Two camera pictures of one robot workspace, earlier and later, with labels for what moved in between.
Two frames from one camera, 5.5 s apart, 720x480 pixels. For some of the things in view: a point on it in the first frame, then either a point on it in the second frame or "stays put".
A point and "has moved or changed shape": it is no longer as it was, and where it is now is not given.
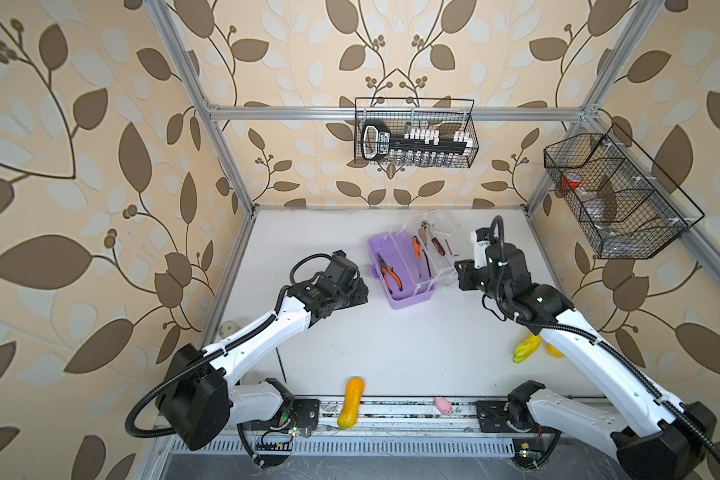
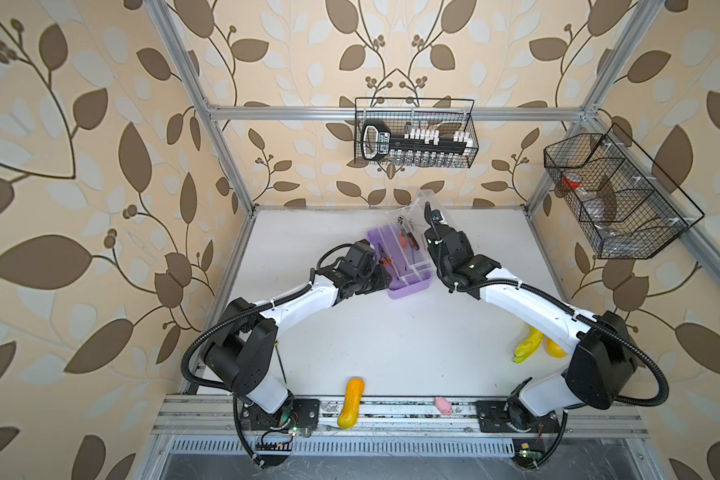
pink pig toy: (444, 406) stays put
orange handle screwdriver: (417, 246) to (402, 233)
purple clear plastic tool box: (415, 257) has moved or changed shape
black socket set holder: (414, 147) stays put
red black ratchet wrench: (424, 224) has moved or changed shape
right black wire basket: (626, 206) stays put
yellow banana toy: (527, 348) stays put
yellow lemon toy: (554, 352) stays put
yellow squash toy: (349, 413) stays put
